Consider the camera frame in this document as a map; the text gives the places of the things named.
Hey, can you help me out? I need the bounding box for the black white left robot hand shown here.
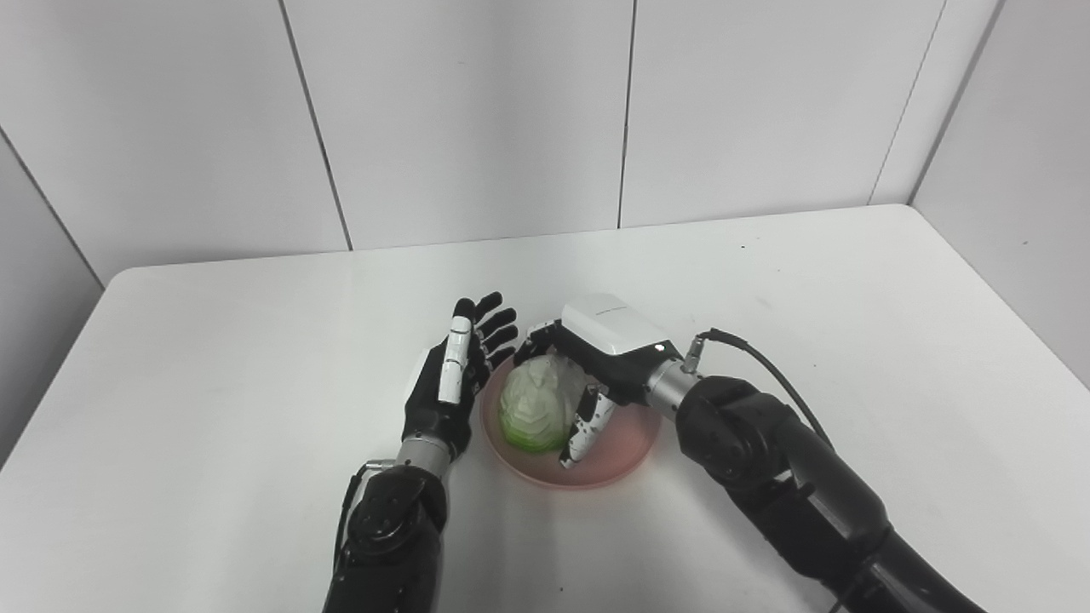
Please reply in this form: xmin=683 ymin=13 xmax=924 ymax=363
xmin=402 ymin=291 xmax=519 ymax=463

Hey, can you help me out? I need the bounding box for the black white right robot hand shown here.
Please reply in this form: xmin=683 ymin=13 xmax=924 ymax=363
xmin=513 ymin=293 xmax=684 ymax=471

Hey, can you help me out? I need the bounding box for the green white cabbage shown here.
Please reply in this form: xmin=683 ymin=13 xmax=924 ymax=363
xmin=497 ymin=355 xmax=589 ymax=453

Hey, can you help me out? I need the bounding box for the pink round plate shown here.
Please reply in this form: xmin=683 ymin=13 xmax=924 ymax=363
xmin=479 ymin=352 xmax=664 ymax=490

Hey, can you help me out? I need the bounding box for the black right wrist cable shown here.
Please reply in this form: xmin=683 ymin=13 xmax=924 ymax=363
xmin=683 ymin=328 xmax=836 ymax=450

